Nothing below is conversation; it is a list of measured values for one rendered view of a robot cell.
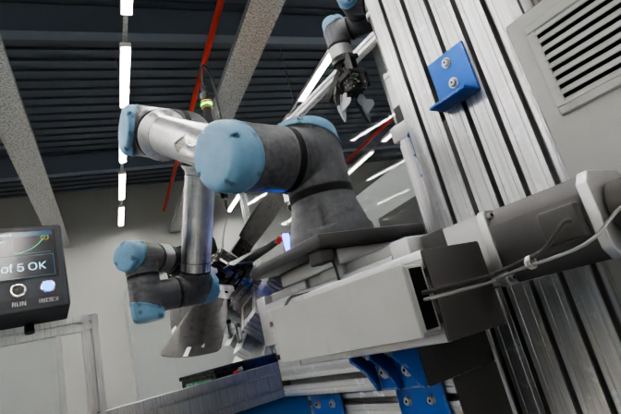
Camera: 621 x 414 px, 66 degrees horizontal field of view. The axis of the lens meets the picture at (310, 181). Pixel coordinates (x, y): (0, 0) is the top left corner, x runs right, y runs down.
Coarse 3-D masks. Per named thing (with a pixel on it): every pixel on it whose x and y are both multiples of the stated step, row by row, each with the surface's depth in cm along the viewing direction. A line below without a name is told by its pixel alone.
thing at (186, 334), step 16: (208, 304) 159; (224, 304) 158; (192, 320) 154; (208, 320) 153; (224, 320) 152; (176, 336) 152; (192, 336) 149; (208, 336) 147; (176, 352) 146; (192, 352) 144; (208, 352) 141
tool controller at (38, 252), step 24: (0, 240) 96; (24, 240) 98; (48, 240) 101; (0, 264) 94; (24, 264) 96; (48, 264) 98; (0, 288) 91; (0, 312) 89; (24, 312) 91; (48, 312) 94
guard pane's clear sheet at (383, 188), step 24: (384, 96) 205; (336, 120) 233; (360, 120) 218; (384, 120) 205; (360, 144) 219; (384, 144) 206; (360, 168) 220; (384, 168) 206; (360, 192) 220; (384, 192) 207; (408, 192) 195; (288, 216) 274; (384, 216) 207; (408, 216) 195; (264, 240) 300
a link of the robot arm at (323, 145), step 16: (304, 128) 84; (320, 128) 85; (304, 144) 80; (320, 144) 83; (336, 144) 86; (304, 160) 80; (320, 160) 82; (336, 160) 84; (304, 176) 81; (320, 176) 81; (336, 176) 82; (288, 192) 84
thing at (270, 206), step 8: (264, 200) 172; (272, 200) 177; (280, 200) 184; (256, 208) 170; (264, 208) 176; (272, 208) 181; (280, 208) 187; (256, 216) 174; (264, 216) 179; (272, 216) 184; (248, 224) 172; (256, 224) 176; (264, 224) 181; (240, 232) 171; (248, 232) 175; (256, 232) 179; (248, 240) 176; (256, 240) 180
